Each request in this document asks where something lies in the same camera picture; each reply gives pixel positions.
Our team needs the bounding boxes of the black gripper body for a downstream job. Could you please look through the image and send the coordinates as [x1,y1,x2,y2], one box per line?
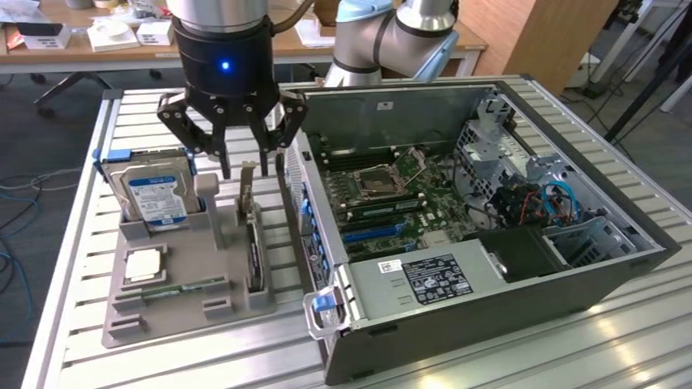
[171,18,277,127]

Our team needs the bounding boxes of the graphics card with metal bracket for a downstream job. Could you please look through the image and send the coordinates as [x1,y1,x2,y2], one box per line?
[236,160,271,293]

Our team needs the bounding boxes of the small white cardboard box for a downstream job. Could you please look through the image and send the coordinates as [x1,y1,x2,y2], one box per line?
[135,19,176,46]

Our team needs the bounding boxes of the black RAM slot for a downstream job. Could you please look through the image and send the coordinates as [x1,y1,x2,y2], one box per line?
[327,158,399,171]
[323,149,395,161]

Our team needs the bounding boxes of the stack of printed papers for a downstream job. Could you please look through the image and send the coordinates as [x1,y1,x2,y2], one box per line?
[295,18,337,49]

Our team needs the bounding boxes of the hard disk in blue caddy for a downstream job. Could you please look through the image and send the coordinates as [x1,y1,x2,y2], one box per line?
[92,147,197,234]

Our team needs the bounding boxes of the brown cardboard box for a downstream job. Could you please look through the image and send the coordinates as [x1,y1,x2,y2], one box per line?
[315,0,340,28]

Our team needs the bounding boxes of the white round-topped box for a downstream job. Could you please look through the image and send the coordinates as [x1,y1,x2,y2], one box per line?
[85,19,140,53]

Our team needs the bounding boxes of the CPU socket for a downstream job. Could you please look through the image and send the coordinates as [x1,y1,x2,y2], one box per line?
[351,165,404,202]

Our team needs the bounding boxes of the metal socket cover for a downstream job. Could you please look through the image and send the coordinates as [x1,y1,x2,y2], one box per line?
[392,144,432,191]

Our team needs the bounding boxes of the grey chair base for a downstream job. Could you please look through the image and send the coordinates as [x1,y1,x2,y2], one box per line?
[32,71,109,118]

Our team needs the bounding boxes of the wooden desk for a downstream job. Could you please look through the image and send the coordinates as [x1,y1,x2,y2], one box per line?
[0,0,488,88]

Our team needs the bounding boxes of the blue expansion slot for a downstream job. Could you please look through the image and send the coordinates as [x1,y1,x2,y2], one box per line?
[343,225,408,245]

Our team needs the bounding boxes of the white box with black label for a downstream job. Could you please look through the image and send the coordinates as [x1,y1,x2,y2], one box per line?
[24,24,72,50]

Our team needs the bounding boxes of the green motherboard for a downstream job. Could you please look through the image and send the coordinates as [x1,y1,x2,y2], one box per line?
[317,133,488,264]

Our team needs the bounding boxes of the small black device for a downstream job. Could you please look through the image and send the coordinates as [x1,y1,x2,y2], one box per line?
[15,22,65,36]

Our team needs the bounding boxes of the silver CPU chip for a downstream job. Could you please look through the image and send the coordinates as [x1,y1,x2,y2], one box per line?
[123,249,168,284]

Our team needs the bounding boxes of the tall silver disk bay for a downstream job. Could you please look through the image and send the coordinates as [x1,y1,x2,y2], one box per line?
[452,96,545,195]

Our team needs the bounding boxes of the loose white papers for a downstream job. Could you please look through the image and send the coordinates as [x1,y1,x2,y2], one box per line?
[0,0,44,24]

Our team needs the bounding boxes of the green loose RAM stick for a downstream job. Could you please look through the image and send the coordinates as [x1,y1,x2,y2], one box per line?
[116,278,228,303]

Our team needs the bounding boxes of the grey plastic parts rack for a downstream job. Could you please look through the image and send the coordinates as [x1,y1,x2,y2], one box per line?
[100,172,280,349]

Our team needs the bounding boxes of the blue case release latch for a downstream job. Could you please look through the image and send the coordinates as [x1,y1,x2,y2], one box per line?
[312,293,340,314]

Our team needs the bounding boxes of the grey power supply unit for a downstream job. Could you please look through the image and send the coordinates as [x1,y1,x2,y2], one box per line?
[345,238,509,321]

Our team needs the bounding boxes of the wooden cabinet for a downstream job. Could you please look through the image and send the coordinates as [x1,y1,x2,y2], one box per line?
[459,0,620,98]

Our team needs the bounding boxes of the open dark grey PC case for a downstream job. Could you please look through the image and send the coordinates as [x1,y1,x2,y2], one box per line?
[276,79,684,386]

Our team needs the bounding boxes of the white desk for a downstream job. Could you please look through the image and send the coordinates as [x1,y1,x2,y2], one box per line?
[580,0,692,114]

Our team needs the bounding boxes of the low silver disk bay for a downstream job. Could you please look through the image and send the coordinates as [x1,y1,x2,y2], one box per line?
[541,216,643,271]

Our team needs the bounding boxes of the black tripod leg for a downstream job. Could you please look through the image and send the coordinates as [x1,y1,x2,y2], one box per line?
[603,38,692,143]

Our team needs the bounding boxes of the gripper supply cable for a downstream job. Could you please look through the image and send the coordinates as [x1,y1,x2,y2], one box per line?
[268,0,315,36]

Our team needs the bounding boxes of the white floor cable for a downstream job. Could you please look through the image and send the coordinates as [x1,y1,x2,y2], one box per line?
[0,168,83,192]

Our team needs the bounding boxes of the blue floor cable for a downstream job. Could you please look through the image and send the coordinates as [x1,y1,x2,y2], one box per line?
[0,194,44,345]

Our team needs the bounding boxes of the red wire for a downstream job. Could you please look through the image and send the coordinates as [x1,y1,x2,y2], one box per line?
[517,190,541,226]

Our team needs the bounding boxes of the black plastic air duct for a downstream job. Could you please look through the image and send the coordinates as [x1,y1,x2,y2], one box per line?
[477,226,573,284]

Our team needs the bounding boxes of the blue data wire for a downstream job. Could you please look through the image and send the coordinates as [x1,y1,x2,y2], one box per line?
[541,181,584,223]

